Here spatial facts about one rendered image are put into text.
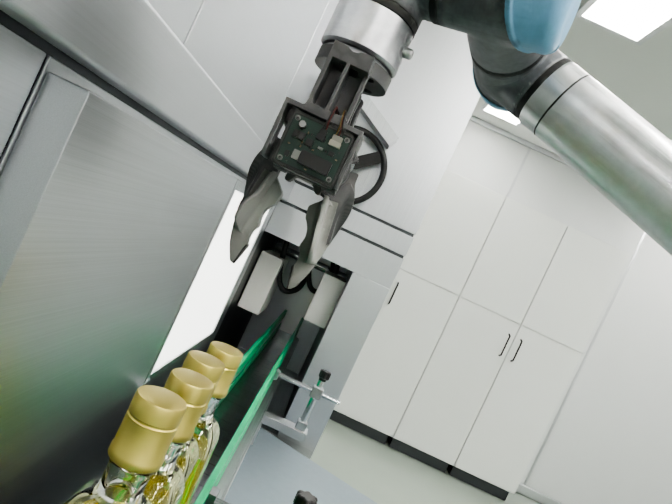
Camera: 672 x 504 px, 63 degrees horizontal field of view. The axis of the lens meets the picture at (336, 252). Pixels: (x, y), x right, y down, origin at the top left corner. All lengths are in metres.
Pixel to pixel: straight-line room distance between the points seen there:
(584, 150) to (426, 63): 1.04
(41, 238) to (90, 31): 0.14
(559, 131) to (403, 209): 0.95
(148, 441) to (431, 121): 1.29
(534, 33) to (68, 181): 0.37
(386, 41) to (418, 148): 1.03
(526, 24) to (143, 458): 0.42
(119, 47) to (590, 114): 0.41
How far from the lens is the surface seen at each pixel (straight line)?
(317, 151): 0.46
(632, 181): 0.58
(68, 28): 0.36
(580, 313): 4.64
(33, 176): 0.39
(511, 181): 4.92
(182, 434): 0.44
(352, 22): 0.50
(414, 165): 1.52
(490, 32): 0.51
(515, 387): 4.57
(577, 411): 5.29
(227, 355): 0.53
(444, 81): 1.57
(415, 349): 4.35
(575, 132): 0.58
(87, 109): 0.39
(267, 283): 1.63
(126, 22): 0.41
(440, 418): 4.51
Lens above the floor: 1.30
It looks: 1 degrees down
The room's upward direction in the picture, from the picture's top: 25 degrees clockwise
